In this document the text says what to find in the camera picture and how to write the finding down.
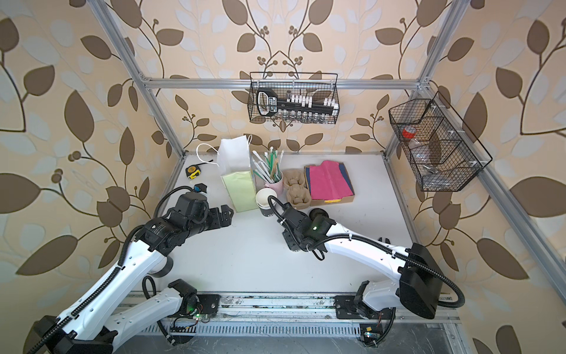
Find black paper cups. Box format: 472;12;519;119
256;188;277;217

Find black coffee cup lids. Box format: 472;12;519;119
309;208;329;221

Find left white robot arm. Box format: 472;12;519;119
26;186;234;353

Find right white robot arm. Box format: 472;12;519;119
268;197;465;319

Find stacked pulp carriers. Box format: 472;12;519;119
283;169;312;209

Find yellow black tape measure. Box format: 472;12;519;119
185;159;214;180

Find cardboard tray with napkins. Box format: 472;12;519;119
304;160;355;207

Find pink cup with straws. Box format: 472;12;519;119
251;147;284;196

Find black tool in basket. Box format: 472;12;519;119
256;88;279;117

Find red capped plastic bottle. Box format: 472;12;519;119
402;125;417;143

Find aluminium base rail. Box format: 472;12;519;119
163;292;461;338

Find back black wire basket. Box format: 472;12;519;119
247;71;340;125

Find side black wire basket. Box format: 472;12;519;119
389;92;492;192

